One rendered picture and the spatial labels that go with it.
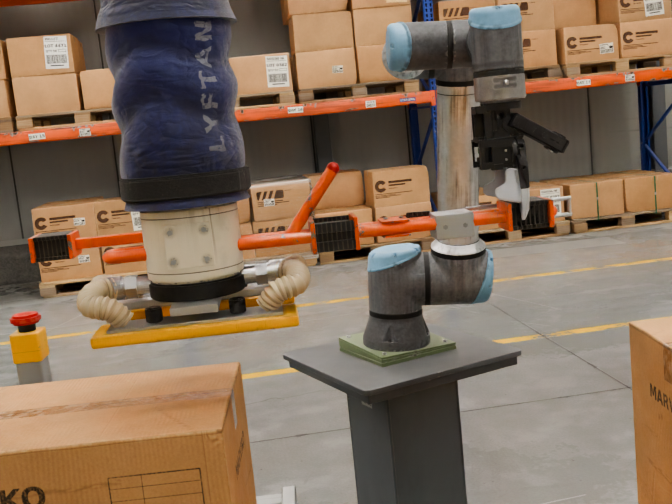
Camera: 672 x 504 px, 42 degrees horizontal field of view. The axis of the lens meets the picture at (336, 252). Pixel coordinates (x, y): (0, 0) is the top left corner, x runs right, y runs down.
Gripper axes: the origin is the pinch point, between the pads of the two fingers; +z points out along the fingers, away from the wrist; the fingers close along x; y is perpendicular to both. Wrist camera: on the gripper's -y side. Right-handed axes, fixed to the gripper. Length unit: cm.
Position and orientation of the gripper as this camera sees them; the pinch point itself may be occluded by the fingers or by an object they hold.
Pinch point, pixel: (519, 211)
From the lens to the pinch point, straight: 164.1
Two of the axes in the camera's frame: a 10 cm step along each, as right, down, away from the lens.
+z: 1.0, 9.8, 1.5
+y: -9.9, 1.1, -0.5
